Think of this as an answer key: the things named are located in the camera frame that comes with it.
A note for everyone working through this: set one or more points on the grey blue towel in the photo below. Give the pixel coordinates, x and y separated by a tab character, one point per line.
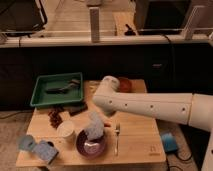
95	129

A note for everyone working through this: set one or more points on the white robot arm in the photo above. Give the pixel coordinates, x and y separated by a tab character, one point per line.
195	110

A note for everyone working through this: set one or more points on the green plastic tray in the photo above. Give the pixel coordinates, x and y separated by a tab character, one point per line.
40	99

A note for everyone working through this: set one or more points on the pale banana peel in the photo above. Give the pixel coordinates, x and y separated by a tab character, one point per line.
94	85

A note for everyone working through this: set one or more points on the brown wooden bowl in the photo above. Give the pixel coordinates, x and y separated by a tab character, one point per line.
125	85

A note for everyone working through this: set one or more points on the black rectangular block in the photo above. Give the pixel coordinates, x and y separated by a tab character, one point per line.
73	110

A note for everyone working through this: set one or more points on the silver fork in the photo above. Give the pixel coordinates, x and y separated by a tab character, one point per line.
117	132

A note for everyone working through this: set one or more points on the white paper cup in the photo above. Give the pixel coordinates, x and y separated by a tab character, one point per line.
66	130

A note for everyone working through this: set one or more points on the purple bowl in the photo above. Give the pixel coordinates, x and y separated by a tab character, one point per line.
90	148

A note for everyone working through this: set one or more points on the wooden board table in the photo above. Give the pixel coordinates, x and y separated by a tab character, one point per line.
139	139

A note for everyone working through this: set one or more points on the blue device on floor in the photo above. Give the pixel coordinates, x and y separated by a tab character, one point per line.
168	142

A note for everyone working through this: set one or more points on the black monitor right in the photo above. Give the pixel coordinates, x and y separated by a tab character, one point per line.
160	14

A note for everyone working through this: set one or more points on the black monitor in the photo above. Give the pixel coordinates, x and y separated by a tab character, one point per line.
22	15
160	14

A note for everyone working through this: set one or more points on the blue grey oven mitt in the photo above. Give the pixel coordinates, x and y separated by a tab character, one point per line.
42	149

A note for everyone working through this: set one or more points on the black monitor left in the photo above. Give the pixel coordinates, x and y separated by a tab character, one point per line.
22	15

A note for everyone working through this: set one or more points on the grey upright post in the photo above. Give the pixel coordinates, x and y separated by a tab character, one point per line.
94	24

